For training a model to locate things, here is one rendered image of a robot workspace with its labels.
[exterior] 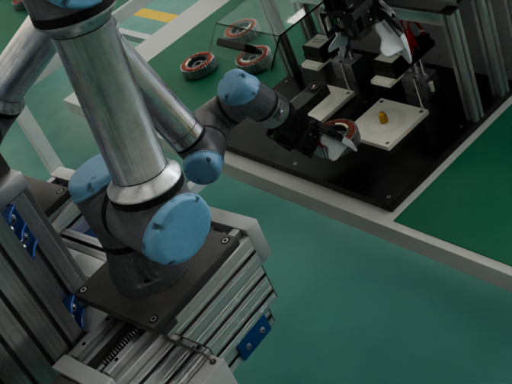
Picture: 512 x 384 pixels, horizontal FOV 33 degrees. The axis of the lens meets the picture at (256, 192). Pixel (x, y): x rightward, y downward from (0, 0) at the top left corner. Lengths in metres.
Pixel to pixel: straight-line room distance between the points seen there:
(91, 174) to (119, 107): 0.22
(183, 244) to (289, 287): 1.66
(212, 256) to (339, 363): 1.21
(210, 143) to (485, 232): 0.57
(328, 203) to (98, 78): 0.90
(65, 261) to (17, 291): 0.15
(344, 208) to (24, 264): 0.75
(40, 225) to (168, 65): 1.33
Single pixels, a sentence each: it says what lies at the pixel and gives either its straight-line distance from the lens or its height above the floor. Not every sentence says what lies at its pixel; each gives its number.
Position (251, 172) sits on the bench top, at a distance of 2.16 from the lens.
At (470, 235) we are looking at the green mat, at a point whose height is 0.75.
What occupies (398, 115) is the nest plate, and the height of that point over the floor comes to 0.78.
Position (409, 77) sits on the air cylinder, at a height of 0.82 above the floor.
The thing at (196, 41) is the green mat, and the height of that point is 0.75.
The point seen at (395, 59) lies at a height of 0.92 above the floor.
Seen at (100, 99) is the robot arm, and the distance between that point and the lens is 1.20.
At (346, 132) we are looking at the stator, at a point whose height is 0.84.
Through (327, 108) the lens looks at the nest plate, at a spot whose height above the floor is 0.78.
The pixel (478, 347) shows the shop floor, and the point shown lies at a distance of 2.57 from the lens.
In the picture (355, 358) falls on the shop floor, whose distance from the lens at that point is 2.64.
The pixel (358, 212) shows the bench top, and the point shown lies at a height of 0.75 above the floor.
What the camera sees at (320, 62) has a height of 0.88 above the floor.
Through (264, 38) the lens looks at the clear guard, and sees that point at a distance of 2.04.
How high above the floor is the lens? 1.94
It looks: 35 degrees down
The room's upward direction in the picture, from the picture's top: 25 degrees counter-clockwise
